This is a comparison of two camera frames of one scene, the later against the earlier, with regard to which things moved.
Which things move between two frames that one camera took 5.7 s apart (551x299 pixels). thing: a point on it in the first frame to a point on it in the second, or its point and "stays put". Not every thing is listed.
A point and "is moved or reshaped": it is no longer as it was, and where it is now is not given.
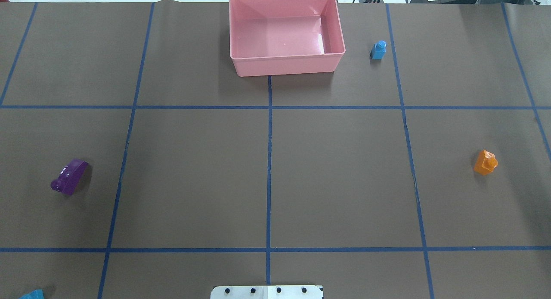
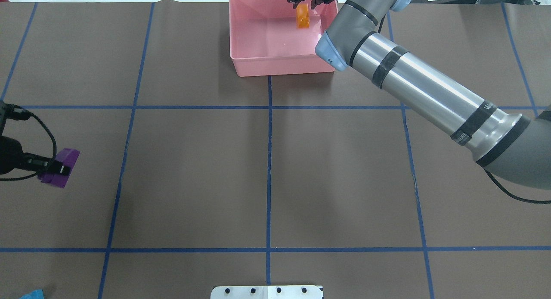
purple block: x=69 y=176 to x=67 y=157
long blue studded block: x=37 y=294 stays put
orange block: x=486 y=163 is moved or reshaped
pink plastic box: x=285 y=32 stays put
